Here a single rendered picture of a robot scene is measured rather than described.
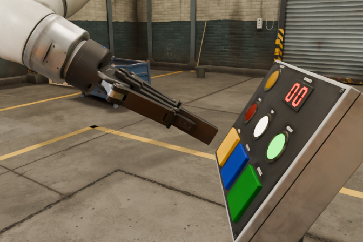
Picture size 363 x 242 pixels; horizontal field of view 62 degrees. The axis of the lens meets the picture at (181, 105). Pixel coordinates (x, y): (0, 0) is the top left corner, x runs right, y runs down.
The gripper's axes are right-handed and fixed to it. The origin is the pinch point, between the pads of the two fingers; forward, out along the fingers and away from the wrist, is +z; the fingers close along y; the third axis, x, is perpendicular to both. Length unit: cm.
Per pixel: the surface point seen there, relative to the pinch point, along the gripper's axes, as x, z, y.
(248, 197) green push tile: -4.8, 12.5, 3.5
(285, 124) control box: 7.1, 13.2, -2.2
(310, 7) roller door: 198, 220, -711
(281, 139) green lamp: 5.1, 12.8, 0.3
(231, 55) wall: 8, 139, -820
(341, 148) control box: 9.2, 17.4, 7.0
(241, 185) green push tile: -5.3, 12.5, -0.9
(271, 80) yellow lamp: 11.8, 12.8, -19.5
